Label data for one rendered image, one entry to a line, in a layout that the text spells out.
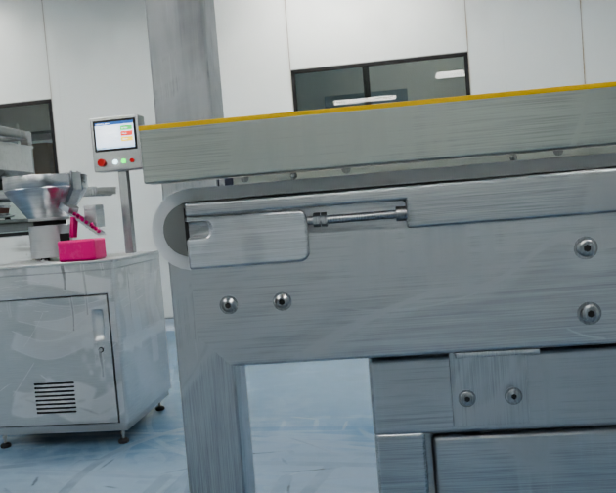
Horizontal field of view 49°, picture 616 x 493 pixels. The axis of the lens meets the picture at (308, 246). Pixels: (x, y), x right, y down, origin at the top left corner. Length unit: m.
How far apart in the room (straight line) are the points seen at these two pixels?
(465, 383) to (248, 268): 0.16
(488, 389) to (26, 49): 6.00
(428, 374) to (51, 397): 2.64
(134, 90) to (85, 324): 3.27
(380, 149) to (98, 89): 5.62
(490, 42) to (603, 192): 5.20
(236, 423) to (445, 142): 0.43
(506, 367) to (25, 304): 2.65
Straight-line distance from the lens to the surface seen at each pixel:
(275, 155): 0.39
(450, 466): 0.48
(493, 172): 0.41
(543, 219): 0.40
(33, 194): 3.13
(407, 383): 0.45
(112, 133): 3.22
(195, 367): 0.72
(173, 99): 0.71
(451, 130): 0.39
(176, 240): 0.42
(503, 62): 5.58
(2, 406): 3.13
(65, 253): 2.91
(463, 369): 0.45
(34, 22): 6.32
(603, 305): 0.42
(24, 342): 3.02
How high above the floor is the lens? 0.89
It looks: 3 degrees down
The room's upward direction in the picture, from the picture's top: 5 degrees counter-clockwise
